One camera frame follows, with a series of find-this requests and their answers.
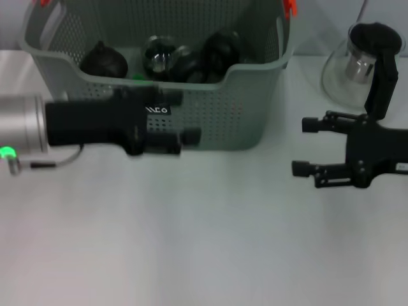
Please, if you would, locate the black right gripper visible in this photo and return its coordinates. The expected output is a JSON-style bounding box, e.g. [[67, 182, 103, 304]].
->
[[291, 110, 408, 189]]

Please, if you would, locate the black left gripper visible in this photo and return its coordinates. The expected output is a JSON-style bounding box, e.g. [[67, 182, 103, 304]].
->
[[44, 84, 203, 157]]

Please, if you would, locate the grey-green perforated storage bin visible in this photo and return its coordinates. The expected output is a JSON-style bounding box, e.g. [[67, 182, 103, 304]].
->
[[17, 0, 297, 152]]

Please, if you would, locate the orange bin rim piece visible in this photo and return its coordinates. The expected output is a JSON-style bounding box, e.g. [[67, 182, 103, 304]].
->
[[282, 0, 299, 18]]

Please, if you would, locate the black round teapot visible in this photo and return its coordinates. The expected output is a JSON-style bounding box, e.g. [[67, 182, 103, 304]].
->
[[79, 40, 129, 79]]

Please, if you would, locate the glass teapot black handle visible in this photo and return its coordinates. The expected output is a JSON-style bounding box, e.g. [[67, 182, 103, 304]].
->
[[321, 22, 406, 121]]

